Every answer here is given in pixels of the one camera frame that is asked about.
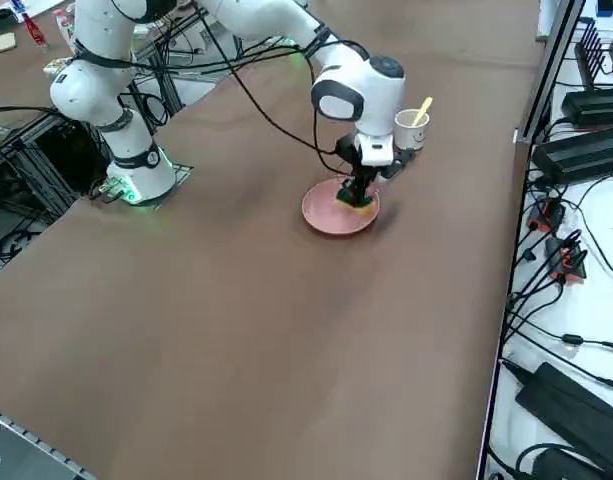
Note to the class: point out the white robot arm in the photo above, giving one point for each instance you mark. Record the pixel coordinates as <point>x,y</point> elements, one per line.
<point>136,165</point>

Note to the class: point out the pale yellow spoon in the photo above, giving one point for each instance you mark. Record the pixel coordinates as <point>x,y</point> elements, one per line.
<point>422,112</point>

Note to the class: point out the green and white packet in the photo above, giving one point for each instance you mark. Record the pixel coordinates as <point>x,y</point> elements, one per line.
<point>57,66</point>

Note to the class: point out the pink plate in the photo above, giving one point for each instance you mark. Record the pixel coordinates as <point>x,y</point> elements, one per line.
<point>326,215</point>

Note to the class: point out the black ribbed rack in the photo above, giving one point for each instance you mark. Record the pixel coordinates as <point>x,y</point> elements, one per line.
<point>598,55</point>

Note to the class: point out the clear bottle pink cap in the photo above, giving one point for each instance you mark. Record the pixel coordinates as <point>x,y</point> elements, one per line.
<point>63,25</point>

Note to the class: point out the white cup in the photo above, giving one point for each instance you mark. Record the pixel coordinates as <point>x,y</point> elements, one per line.
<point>411,135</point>

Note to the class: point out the orange and black plug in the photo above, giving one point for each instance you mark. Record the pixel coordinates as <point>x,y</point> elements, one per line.
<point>546,215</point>
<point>566,260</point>

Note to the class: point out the large black power adapter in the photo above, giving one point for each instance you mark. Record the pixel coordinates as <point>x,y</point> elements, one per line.
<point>571,405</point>

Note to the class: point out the red bottle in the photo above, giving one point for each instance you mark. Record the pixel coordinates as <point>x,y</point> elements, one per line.
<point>35,30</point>

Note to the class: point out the black metal frame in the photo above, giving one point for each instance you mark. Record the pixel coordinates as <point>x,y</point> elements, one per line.
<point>41,165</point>

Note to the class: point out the aluminium camera post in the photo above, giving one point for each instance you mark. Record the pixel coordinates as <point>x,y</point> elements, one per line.
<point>548,75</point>

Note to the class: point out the green and yellow sponge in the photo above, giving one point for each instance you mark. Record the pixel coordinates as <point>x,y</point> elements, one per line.
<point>362,206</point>

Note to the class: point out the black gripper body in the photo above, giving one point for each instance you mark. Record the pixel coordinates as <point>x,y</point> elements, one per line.
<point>348,152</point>

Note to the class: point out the grey aluminium rail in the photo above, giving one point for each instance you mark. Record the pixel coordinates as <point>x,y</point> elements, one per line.
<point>26,445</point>

